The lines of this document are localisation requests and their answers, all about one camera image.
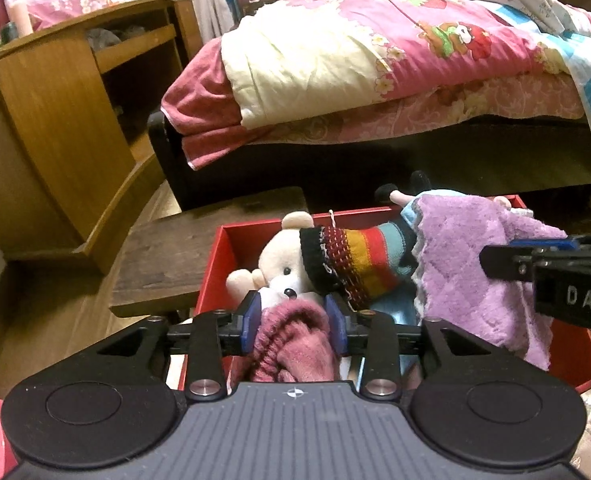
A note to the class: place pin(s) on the dark wooden stool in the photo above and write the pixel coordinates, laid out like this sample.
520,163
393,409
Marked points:
175,255

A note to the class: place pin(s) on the bed with pink quilt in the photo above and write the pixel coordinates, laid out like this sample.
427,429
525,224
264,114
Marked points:
325,165

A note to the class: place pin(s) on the cream bottle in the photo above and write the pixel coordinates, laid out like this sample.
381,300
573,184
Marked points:
19,20

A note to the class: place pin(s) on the red box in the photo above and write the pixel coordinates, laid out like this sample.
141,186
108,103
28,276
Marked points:
215,270

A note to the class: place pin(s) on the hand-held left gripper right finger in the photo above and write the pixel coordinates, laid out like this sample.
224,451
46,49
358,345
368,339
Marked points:
335,325

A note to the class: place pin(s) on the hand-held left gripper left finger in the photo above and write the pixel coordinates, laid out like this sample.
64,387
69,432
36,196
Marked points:
253,322

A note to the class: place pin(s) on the cream teddy bear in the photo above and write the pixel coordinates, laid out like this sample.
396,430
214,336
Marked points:
280,255

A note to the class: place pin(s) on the maroon knit hat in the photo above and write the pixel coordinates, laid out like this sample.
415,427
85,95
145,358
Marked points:
295,340

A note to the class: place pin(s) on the wooden cabinet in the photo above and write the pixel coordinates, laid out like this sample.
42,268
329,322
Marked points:
40,135

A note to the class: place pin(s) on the rainbow striped knit sock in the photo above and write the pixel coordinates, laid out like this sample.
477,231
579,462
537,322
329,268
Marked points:
360,255

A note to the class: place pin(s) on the grey cloth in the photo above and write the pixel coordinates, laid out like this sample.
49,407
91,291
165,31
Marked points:
105,37

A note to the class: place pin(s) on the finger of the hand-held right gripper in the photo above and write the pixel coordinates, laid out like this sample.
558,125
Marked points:
505,260

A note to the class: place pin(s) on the purple cloth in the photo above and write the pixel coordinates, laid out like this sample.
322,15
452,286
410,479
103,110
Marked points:
460,280

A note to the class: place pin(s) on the pink bedsheet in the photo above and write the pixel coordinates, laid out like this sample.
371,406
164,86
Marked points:
200,105

